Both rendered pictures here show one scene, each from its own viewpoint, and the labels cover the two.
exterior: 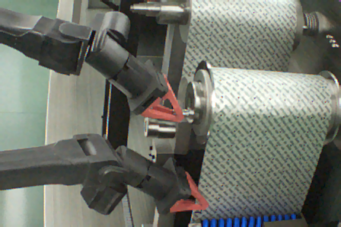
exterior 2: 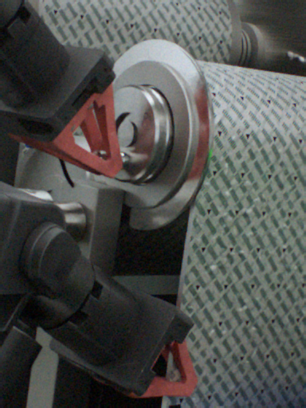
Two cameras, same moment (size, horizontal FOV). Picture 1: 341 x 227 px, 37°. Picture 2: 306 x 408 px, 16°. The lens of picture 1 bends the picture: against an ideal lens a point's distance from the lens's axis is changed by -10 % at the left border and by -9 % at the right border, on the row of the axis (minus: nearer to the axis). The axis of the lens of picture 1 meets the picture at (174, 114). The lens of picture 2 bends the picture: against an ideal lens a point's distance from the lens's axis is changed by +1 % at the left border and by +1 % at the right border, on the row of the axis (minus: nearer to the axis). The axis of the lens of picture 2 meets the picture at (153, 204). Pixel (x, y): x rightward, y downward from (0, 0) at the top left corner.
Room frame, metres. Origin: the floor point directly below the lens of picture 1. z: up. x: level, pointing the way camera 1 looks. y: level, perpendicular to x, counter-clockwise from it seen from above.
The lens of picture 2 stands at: (0.12, 0.31, 1.30)
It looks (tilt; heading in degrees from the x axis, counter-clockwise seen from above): 7 degrees down; 333
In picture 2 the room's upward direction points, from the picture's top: 8 degrees clockwise
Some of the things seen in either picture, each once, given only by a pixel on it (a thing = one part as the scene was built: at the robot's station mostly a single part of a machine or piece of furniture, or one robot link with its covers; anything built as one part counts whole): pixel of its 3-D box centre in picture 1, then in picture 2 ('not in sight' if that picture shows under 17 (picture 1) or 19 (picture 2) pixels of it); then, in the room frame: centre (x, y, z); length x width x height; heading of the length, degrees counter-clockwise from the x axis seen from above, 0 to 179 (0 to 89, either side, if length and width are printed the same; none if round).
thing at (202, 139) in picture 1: (202, 102); (147, 135); (0.87, -0.04, 1.25); 0.15 x 0.01 x 0.15; 14
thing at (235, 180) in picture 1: (257, 186); (282, 326); (0.84, -0.18, 1.11); 0.23 x 0.01 x 0.18; 104
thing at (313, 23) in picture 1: (304, 23); (220, 50); (1.18, -0.27, 1.33); 0.07 x 0.07 x 0.07; 14
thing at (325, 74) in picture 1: (324, 107); not in sight; (0.93, -0.29, 1.25); 0.15 x 0.01 x 0.15; 14
